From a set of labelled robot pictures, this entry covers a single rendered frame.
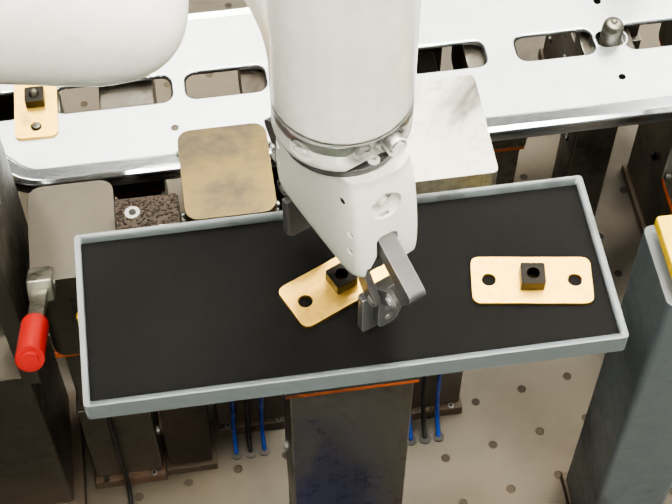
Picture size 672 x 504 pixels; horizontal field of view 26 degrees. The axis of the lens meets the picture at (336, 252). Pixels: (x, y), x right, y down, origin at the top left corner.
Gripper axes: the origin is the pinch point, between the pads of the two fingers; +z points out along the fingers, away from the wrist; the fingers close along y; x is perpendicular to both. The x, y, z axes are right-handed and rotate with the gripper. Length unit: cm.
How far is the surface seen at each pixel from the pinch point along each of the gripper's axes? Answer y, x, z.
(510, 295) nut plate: -7.4, -9.1, 2.3
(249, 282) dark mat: 3.6, 5.3, 2.6
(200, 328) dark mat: 2.3, 10.0, 2.6
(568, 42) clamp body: 30, -50, 37
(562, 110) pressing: 12.6, -32.0, 18.2
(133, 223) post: 16.4, 8.2, 8.6
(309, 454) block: -2.4, 4.6, 20.4
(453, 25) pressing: 26.4, -30.0, 18.6
